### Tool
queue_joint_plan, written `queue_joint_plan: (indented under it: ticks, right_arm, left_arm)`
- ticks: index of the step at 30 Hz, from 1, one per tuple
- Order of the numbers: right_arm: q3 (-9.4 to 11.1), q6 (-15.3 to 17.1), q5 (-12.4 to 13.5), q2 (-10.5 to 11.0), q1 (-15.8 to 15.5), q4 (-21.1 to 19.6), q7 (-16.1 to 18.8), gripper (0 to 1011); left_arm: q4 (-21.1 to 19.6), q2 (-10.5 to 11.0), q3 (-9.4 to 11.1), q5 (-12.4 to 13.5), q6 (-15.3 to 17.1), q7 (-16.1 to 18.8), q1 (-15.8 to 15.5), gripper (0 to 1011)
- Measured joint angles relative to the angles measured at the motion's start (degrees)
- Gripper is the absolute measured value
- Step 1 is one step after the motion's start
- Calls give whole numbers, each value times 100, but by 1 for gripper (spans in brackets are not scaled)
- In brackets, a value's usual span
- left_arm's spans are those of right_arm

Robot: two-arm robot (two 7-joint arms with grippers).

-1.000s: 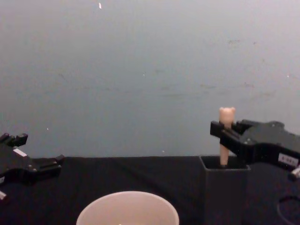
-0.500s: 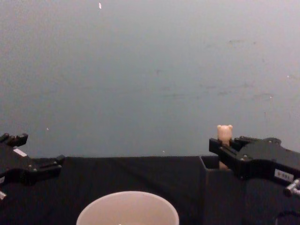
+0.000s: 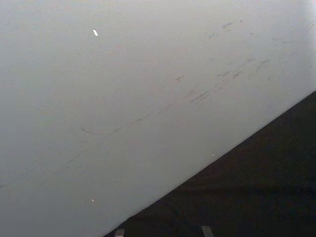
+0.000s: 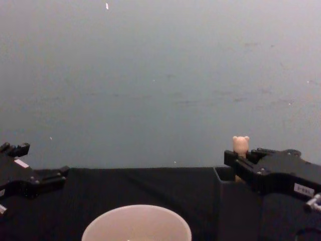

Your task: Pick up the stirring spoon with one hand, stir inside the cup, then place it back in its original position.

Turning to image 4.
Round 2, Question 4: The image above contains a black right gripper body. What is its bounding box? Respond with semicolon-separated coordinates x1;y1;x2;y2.
251;149;321;199

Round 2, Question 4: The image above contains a silver plug on right cable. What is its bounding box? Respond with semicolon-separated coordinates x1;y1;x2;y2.
303;192;321;213

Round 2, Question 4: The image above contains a black table cloth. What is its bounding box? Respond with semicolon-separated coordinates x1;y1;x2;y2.
0;166;321;241

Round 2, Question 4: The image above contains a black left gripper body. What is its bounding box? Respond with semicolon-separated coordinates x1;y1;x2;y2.
0;150;43;200

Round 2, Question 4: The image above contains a black open box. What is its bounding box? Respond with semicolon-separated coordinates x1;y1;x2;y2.
213;166;269;241

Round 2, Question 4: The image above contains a cream bear-headed peg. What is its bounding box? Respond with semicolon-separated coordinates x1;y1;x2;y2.
232;135;250;182

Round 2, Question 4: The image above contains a white round bowl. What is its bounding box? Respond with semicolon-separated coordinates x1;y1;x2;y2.
81;204;193;241

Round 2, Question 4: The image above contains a plain pale wall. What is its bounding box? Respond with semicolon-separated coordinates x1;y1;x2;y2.
0;0;321;169

